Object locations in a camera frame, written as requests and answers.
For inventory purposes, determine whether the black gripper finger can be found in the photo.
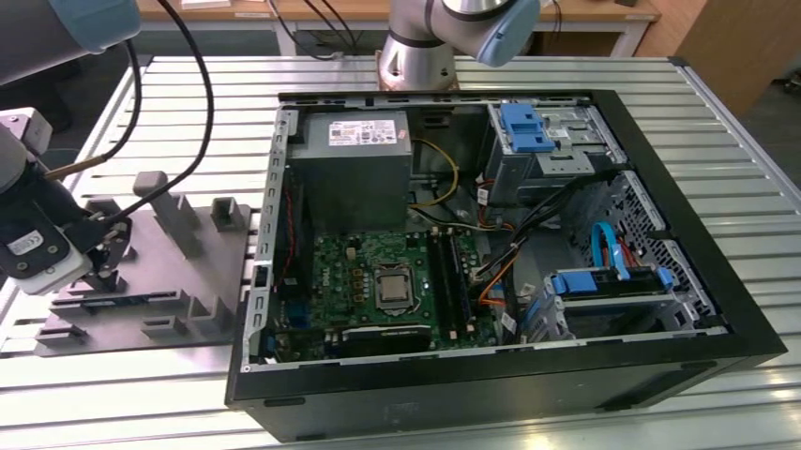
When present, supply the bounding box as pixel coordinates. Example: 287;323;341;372
61;219;110;294
96;213;136;293

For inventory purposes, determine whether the grey parts rack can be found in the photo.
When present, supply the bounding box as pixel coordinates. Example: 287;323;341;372
33;171;261;360

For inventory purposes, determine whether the green motherboard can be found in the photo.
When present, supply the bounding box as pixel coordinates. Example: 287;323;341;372
273;228;501;353

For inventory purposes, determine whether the grey power supply unit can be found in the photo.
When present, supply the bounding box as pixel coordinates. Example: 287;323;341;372
288;111;415;235

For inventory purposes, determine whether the silver CPU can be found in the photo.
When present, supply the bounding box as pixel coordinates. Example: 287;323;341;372
377;274;411;301

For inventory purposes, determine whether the metal CPU socket cover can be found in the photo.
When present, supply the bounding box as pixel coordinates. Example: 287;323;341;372
372;264;419;313

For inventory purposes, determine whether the black Nvidia graphics card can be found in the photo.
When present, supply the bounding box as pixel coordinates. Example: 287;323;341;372
265;322;433;363

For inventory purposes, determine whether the black PC case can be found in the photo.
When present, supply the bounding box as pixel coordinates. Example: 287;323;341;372
224;88;788;444

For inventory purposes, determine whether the blue plastic drive latch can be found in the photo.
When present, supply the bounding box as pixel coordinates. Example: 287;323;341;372
499;103;558;154

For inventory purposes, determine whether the grey metal drive cage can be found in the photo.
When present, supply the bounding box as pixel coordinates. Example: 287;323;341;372
517;269;731;346
487;100;628;203

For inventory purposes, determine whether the hard disk in blue carrier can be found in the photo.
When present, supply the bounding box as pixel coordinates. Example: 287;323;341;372
544;265;675;301

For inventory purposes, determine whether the wooden cabinet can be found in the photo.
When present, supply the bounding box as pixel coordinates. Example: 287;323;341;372
636;0;801;118

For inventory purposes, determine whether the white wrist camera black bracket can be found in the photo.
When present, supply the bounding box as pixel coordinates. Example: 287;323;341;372
0;223;90;297

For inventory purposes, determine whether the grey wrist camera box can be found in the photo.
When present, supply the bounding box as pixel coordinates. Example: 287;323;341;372
0;106;54;156

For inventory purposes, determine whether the red black fan wire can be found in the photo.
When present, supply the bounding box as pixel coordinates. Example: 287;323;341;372
280;187;299;278

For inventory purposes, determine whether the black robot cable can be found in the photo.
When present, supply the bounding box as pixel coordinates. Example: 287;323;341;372
114;0;217;221
40;39;144;182

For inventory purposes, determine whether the wooden workbench white frame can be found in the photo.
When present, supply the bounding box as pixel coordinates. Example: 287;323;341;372
133;0;663;57

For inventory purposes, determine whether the yellow wire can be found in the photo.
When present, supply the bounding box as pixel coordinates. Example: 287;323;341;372
409;138;461;207

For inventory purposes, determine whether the orange wire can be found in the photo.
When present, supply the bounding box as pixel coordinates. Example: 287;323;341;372
477;269;511;307

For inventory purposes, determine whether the black wire bundle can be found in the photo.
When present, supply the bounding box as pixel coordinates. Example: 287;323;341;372
473;166;627;282

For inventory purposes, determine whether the blue data wire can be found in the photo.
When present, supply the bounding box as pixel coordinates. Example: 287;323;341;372
588;222;632;282

